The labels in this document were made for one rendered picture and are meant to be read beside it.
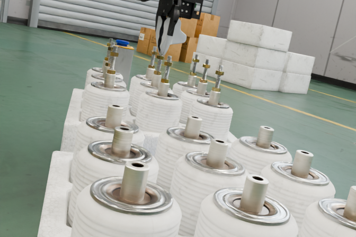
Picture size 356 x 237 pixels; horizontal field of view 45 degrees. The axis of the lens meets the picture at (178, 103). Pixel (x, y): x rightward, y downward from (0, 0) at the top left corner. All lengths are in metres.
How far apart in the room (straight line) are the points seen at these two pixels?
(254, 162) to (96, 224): 0.33
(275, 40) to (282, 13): 3.64
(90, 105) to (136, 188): 0.53
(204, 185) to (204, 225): 0.09
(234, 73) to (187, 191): 3.32
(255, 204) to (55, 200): 0.24
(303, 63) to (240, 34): 0.71
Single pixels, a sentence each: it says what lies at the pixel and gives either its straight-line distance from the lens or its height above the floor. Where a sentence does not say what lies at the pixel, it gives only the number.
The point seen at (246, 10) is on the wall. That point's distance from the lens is 7.99.
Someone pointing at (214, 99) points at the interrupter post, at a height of 0.26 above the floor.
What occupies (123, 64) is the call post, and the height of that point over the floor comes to 0.26.
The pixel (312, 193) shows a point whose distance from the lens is 0.55.
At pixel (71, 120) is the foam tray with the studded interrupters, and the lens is 0.90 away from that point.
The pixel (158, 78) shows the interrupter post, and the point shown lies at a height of 0.27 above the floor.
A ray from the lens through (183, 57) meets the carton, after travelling 5.04.
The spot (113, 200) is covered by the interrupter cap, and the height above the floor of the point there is 0.25.
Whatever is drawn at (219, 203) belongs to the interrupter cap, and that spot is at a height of 0.25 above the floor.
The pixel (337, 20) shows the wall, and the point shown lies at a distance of 6.82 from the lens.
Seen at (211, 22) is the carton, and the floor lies 0.51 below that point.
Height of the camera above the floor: 0.41
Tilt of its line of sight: 10 degrees down
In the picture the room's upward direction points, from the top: 11 degrees clockwise
